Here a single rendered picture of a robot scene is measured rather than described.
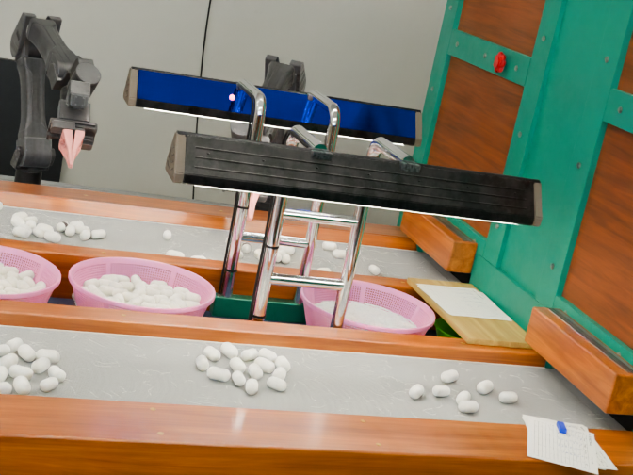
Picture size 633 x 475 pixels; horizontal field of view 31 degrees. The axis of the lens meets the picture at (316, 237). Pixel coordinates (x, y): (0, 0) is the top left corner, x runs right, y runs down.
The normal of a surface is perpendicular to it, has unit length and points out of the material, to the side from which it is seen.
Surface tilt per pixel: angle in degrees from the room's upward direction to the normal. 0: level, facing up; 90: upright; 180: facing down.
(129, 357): 0
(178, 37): 90
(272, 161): 58
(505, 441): 0
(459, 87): 90
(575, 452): 0
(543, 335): 90
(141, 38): 90
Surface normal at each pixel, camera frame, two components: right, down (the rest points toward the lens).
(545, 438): 0.19, -0.95
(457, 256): 0.27, 0.31
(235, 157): 0.33, -0.24
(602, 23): -0.94, -0.11
